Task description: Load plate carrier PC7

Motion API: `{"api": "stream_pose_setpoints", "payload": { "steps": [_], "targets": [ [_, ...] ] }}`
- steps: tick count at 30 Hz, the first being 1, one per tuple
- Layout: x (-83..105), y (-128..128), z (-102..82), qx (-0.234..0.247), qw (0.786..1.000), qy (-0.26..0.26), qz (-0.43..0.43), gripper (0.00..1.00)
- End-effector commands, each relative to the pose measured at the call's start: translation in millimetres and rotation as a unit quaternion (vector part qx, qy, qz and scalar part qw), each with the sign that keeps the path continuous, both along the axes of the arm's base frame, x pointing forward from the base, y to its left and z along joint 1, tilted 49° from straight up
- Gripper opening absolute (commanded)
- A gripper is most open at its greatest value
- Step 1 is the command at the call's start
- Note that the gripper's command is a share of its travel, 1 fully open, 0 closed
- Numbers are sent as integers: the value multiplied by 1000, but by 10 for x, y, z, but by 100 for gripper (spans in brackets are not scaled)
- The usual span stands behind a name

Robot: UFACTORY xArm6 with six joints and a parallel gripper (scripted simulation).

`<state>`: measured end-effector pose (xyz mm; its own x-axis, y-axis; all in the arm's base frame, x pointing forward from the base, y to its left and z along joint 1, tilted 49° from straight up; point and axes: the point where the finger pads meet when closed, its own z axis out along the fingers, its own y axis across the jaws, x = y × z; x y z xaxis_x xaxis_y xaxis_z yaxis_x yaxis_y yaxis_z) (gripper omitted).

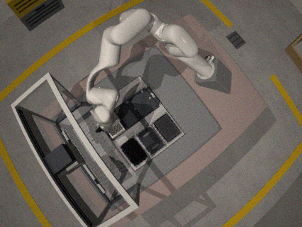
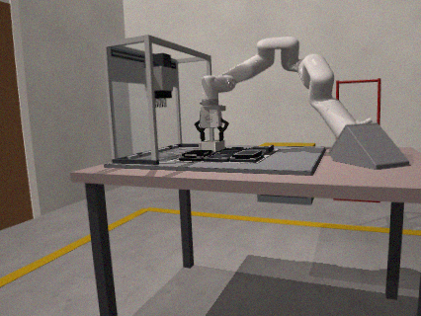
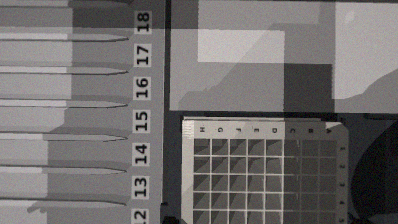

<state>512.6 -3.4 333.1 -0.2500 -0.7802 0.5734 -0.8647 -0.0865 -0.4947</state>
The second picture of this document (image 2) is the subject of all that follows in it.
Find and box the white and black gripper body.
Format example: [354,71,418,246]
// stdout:
[200,105,222,128]

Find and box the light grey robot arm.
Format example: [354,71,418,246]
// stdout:
[200,37,372,138]

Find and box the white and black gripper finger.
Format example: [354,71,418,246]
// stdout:
[195,121,205,141]
[218,118,229,141]

